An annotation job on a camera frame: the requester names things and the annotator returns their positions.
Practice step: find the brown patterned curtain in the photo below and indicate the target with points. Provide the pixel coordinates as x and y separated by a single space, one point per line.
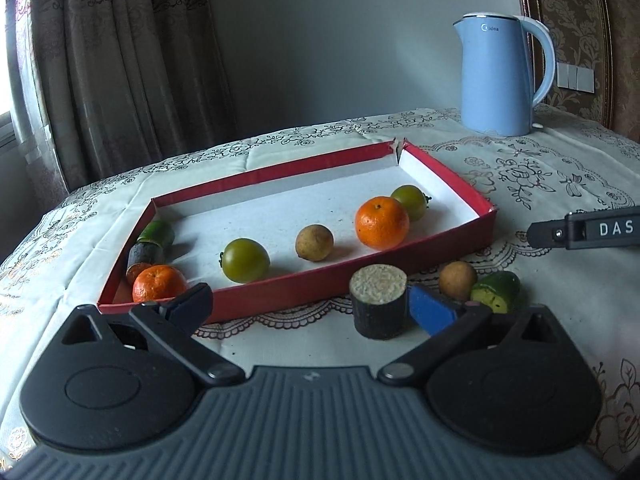
103 86

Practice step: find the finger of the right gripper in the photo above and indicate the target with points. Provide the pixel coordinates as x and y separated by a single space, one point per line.
584 230

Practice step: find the small green cucumber piece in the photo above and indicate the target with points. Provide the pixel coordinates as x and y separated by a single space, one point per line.
158 232

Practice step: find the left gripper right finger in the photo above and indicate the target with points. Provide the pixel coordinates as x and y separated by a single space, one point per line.
449 327

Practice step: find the large green cucumber piece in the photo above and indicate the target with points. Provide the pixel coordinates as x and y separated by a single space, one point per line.
498 290

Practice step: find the red shallow cardboard tray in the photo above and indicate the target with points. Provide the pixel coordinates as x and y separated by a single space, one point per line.
272 205

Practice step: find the large orange mandarin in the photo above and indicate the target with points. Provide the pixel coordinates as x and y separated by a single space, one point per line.
381 223

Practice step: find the light blue electric kettle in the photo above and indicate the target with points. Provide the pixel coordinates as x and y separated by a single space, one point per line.
497 81

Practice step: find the green tomato in tray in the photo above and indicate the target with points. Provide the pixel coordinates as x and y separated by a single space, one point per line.
414 201

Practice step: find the white embroidered lace tablecloth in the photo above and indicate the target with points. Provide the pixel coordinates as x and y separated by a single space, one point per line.
568 164

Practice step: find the small orange mandarin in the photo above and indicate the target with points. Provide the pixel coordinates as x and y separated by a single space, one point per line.
158 282

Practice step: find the brown longan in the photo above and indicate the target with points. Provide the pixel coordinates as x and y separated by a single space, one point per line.
456 280
314 243

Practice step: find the white wall switch panel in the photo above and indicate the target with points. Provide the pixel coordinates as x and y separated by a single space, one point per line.
573 77

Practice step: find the green tomato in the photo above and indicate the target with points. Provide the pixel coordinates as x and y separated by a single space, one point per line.
414 201
244 261

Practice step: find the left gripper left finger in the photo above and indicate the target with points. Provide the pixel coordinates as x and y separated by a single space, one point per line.
171 326

